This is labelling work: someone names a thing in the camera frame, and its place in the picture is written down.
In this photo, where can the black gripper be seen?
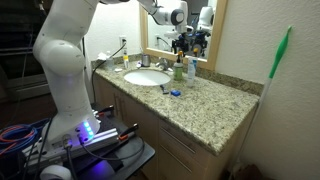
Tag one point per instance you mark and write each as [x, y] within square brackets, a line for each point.
[182, 43]

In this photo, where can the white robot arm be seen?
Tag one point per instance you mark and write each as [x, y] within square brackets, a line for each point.
[56, 49]

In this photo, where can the tall white tube bottle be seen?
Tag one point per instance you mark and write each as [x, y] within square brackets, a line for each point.
[192, 64]

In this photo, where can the green soap pump bottle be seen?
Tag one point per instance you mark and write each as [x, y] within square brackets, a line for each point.
[178, 67]

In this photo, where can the white oval sink basin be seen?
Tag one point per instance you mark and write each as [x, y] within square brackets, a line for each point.
[145, 77]

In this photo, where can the small yellow white bottle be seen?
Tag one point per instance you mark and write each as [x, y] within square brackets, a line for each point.
[125, 59]

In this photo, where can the clear plastic bottle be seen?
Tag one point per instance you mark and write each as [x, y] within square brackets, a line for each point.
[109, 61]

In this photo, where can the wood framed mirror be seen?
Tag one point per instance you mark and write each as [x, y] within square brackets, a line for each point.
[162, 21]

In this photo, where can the chrome faucet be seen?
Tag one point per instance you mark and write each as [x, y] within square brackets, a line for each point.
[163, 64]

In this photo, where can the metal cup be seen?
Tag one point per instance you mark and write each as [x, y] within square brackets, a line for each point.
[145, 60]

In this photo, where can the dark razor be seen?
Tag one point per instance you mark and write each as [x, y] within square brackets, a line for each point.
[164, 90]

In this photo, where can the blue small box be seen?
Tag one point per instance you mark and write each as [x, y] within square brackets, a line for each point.
[175, 93]

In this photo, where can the white tissue paper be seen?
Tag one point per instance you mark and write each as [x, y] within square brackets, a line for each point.
[102, 56]

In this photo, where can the red black clamp rear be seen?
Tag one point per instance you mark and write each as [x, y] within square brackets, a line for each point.
[102, 112]

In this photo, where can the red black clamp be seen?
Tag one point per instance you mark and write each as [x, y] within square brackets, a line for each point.
[102, 112]
[124, 135]

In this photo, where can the red black clamp front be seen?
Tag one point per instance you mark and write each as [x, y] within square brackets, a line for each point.
[124, 135]

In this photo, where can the wooden vanity cabinet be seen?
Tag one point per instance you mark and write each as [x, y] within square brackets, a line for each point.
[195, 135]

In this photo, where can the black cart table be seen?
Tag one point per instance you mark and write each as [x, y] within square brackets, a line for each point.
[117, 161]

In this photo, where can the white tape roll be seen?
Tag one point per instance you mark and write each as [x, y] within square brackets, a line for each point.
[55, 172]

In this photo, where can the wall power outlet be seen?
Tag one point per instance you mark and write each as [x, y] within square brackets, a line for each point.
[123, 41]

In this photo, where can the green white broom handle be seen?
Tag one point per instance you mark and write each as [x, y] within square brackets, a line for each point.
[282, 47]

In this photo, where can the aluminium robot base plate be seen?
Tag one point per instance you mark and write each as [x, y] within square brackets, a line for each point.
[80, 146]

